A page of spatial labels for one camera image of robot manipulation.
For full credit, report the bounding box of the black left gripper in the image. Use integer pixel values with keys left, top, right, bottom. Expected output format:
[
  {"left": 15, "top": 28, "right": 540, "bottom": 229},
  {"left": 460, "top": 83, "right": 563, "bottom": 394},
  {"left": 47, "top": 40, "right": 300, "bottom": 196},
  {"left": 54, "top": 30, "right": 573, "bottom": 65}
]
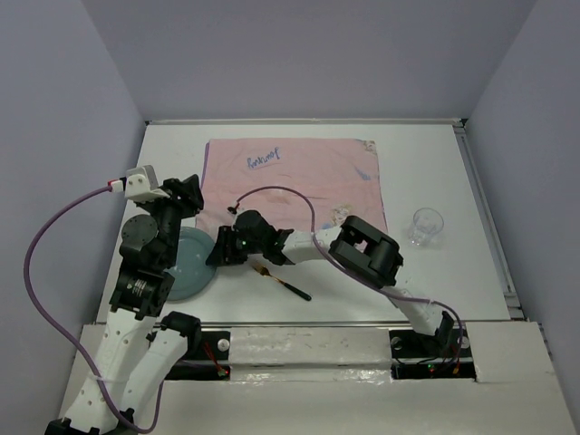
[{"left": 138, "top": 173, "right": 205, "bottom": 266}]

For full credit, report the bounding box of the pink cloth placemat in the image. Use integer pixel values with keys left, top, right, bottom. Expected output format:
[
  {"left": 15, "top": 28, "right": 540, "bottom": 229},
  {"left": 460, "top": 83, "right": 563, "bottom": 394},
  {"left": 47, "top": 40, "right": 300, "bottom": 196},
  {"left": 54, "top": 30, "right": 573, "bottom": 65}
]
[{"left": 196, "top": 138, "right": 387, "bottom": 237}]

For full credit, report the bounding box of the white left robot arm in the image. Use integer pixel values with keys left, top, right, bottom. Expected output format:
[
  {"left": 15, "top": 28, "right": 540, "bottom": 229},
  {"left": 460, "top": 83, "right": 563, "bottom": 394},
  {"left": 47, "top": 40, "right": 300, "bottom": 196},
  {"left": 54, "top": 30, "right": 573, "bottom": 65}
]
[{"left": 46, "top": 168, "right": 204, "bottom": 434}]

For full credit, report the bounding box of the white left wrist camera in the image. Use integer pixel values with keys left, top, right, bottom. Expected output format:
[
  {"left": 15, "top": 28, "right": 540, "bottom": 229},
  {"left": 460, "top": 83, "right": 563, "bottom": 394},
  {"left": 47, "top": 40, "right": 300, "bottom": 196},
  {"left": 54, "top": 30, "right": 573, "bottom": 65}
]
[{"left": 124, "top": 165, "right": 169, "bottom": 203}]

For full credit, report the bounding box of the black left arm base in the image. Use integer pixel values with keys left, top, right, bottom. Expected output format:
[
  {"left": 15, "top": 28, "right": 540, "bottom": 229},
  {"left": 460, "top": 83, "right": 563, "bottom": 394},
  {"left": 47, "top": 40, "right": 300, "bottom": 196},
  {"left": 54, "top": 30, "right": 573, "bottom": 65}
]
[{"left": 165, "top": 329, "right": 231, "bottom": 382}]

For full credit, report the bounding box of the teal ceramic plate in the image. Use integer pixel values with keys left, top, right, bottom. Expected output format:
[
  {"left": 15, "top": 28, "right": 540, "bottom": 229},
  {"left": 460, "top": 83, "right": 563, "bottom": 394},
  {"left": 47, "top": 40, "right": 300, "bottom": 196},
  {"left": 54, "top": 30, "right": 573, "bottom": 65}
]
[{"left": 168, "top": 227, "right": 216, "bottom": 303}]

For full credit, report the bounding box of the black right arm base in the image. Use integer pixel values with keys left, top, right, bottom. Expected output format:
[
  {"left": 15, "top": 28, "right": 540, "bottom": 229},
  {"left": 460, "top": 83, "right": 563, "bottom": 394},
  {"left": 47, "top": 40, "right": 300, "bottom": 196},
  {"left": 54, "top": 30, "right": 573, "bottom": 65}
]
[{"left": 389, "top": 329, "right": 476, "bottom": 381}]

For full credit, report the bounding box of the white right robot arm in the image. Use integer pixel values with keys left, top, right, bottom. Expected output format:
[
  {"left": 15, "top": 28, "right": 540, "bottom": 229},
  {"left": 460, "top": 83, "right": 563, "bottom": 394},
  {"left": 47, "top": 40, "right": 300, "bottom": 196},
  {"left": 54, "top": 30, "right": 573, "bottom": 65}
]
[{"left": 206, "top": 210, "right": 454, "bottom": 355}]

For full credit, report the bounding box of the gold fork black handle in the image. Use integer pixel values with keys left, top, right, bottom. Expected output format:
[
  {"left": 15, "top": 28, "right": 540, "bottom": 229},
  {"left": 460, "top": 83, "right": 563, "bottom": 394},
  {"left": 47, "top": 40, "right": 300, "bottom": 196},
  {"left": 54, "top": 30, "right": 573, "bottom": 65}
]
[{"left": 251, "top": 262, "right": 312, "bottom": 302}]

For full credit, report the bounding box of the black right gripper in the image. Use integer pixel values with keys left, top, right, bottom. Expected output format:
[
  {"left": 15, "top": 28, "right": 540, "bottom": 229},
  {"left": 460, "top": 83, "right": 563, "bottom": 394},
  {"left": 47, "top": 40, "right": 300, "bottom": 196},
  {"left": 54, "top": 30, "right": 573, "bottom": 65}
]
[{"left": 205, "top": 226, "right": 265, "bottom": 266}]

